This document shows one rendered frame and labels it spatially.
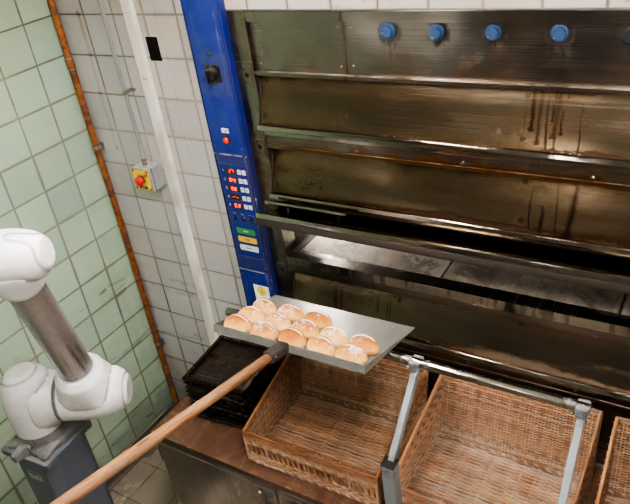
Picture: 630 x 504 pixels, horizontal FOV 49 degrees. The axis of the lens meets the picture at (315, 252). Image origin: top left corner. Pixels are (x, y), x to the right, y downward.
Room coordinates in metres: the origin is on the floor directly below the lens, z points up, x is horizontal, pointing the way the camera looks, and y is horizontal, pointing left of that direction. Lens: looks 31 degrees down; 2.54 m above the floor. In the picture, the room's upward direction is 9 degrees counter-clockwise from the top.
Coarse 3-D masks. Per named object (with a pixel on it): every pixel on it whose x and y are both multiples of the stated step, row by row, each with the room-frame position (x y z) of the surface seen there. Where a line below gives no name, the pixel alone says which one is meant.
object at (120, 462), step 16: (256, 368) 1.52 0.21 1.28; (224, 384) 1.43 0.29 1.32; (208, 400) 1.36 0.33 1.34; (176, 416) 1.28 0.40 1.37; (192, 416) 1.30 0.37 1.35; (160, 432) 1.22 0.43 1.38; (144, 448) 1.17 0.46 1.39; (112, 464) 1.10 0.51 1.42; (128, 464) 1.12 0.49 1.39; (96, 480) 1.05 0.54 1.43; (64, 496) 1.00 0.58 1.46; (80, 496) 1.01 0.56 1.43
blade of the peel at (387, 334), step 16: (304, 304) 2.00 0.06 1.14; (224, 320) 1.86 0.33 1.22; (336, 320) 1.86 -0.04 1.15; (352, 320) 1.86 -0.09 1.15; (368, 320) 1.86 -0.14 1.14; (384, 320) 1.85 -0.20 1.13; (240, 336) 1.75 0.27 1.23; (256, 336) 1.72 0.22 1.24; (384, 336) 1.73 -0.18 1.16; (400, 336) 1.73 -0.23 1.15; (288, 352) 1.65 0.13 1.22; (304, 352) 1.62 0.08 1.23; (384, 352) 1.61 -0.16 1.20; (352, 368) 1.53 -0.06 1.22; (368, 368) 1.52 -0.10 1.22
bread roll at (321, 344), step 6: (318, 336) 1.65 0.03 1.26; (324, 336) 1.65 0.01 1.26; (312, 342) 1.64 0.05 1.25; (318, 342) 1.63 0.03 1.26; (324, 342) 1.62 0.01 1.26; (330, 342) 1.62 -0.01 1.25; (312, 348) 1.62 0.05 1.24; (318, 348) 1.61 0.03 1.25; (324, 348) 1.61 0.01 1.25; (330, 348) 1.61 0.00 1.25; (330, 354) 1.60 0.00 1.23
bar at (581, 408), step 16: (416, 368) 1.56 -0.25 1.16; (432, 368) 1.54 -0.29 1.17; (448, 368) 1.52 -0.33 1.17; (416, 384) 1.56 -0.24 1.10; (480, 384) 1.46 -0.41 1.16; (496, 384) 1.43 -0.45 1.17; (512, 384) 1.42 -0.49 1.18; (544, 400) 1.35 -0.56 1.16; (560, 400) 1.33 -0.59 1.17; (576, 400) 1.32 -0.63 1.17; (400, 416) 1.49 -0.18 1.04; (576, 416) 1.30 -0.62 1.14; (400, 432) 1.46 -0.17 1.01; (576, 432) 1.27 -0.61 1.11; (576, 448) 1.24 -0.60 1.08; (384, 464) 1.40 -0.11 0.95; (384, 480) 1.40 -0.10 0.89; (384, 496) 1.40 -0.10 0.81; (400, 496) 1.40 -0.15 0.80; (560, 496) 1.17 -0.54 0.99
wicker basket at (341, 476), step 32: (288, 384) 2.10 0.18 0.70; (352, 384) 2.06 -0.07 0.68; (384, 384) 1.99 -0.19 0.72; (256, 416) 1.92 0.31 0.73; (288, 416) 2.03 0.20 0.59; (320, 416) 2.01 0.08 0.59; (352, 416) 1.98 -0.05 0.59; (384, 416) 1.95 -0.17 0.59; (416, 416) 1.81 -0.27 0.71; (256, 448) 1.83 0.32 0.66; (288, 448) 1.73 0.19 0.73; (320, 448) 1.84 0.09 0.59; (352, 448) 1.82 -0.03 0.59; (384, 448) 1.80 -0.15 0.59; (320, 480) 1.67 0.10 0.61; (352, 480) 1.59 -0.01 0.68
